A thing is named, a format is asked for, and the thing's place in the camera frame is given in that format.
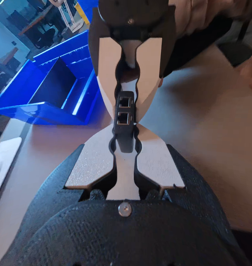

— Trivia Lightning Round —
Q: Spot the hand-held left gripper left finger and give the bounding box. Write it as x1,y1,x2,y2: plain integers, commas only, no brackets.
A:
65,123,118,197

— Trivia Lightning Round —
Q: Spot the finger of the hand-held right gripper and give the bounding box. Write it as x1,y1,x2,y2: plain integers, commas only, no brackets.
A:
96,37,123,121
135,37,163,123

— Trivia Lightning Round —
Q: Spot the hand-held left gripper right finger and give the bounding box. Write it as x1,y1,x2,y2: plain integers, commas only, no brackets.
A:
134,123,185,197

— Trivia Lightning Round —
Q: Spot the black ethernet port adapter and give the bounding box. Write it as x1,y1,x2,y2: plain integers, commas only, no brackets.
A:
113,91,137,153

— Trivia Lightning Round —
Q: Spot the blue plastic storage bin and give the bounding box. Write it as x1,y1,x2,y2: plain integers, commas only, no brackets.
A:
0,29,102,126

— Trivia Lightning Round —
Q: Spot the person's right forearm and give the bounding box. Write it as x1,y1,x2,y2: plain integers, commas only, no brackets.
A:
209,0,252,21

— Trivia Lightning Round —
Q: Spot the person's right hand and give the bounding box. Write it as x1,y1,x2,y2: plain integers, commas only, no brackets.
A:
172,0,214,40

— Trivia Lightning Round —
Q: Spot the white metal stand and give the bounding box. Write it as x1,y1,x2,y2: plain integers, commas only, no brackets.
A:
57,0,85,33

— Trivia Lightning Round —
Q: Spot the black bin divider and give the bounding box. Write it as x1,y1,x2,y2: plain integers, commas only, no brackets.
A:
28,58,77,109

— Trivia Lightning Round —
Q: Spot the black office chair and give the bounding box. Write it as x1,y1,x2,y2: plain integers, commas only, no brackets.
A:
26,27,57,49

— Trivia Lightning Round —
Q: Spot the white board at table edge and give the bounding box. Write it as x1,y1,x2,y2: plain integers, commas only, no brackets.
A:
0,137,22,201

